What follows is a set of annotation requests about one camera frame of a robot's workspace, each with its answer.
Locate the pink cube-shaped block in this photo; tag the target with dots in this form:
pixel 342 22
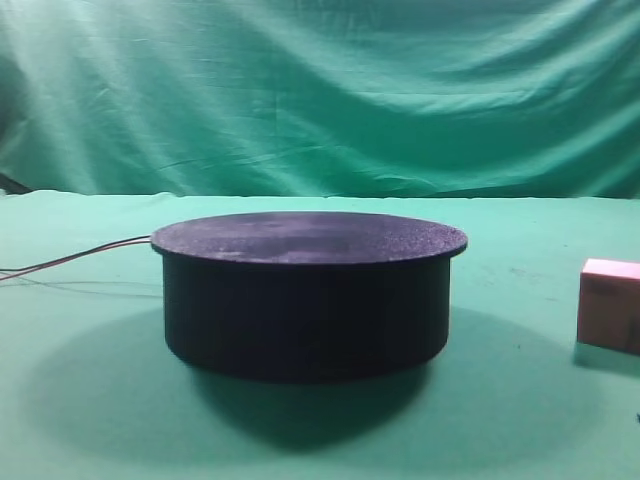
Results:
pixel 608 305

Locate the black round turntable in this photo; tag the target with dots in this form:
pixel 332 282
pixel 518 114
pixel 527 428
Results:
pixel 304 297

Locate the green backdrop cloth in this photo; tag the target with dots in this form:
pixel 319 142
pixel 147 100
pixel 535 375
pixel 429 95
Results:
pixel 322 98

